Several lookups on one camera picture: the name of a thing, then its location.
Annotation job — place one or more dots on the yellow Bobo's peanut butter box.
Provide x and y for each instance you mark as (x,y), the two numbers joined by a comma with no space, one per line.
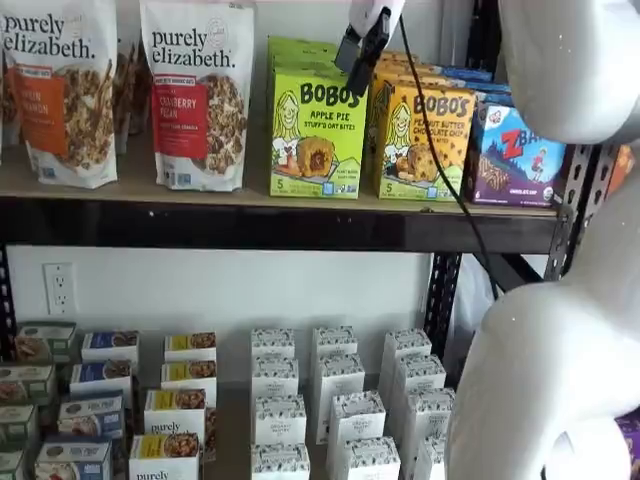
(400,56)
(425,150)
(395,70)

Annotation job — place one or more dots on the purple snack box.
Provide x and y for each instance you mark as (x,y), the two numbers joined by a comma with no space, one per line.
(629,432)

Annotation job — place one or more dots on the green label granola box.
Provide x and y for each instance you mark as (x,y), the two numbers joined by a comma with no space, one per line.
(45,340)
(25,384)
(11,465)
(17,425)

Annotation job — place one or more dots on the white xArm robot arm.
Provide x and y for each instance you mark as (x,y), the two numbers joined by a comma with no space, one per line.
(550,350)

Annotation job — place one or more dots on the yellow label granola box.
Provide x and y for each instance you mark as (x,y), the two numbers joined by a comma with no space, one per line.
(165,457)
(189,377)
(175,412)
(190,346)

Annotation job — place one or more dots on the white wall outlet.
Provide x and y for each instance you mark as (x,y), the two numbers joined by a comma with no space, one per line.
(59,289)

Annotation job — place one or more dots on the granola bag red label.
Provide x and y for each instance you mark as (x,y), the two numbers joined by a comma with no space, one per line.
(200,100)

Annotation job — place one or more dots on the blue ZBar box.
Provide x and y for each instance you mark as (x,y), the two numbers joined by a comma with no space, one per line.
(492,92)
(515,165)
(467,74)

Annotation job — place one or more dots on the orange snack box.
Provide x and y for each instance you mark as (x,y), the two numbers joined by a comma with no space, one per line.
(621,170)

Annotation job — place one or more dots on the green Bobo's apple pie box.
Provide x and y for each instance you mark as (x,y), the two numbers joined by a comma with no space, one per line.
(320,140)
(300,42)
(305,59)

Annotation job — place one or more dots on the granola bag orange label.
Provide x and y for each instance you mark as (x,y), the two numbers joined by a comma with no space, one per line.
(55,100)

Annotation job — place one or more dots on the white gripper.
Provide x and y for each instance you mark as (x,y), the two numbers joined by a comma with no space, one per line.
(370,10)

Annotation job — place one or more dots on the white patterned carton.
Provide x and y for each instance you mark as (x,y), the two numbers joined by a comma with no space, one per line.
(430,460)
(356,417)
(275,375)
(280,462)
(406,344)
(427,412)
(340,375)
(335,341)
(371,460)
(419,375)
(280,420)
(272,342)

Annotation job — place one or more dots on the black shelf beam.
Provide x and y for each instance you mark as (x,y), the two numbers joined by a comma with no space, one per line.
(250,225)

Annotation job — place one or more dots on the black diagonal rack brace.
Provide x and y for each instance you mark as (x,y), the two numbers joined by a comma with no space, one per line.
(515,270)

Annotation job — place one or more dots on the blue label granola box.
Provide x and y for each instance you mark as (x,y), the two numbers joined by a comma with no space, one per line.
(100,377)
(72,460)
(110,345)
(90,417)

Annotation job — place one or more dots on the wooden shelf board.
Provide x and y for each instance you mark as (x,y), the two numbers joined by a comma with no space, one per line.
(140,192)

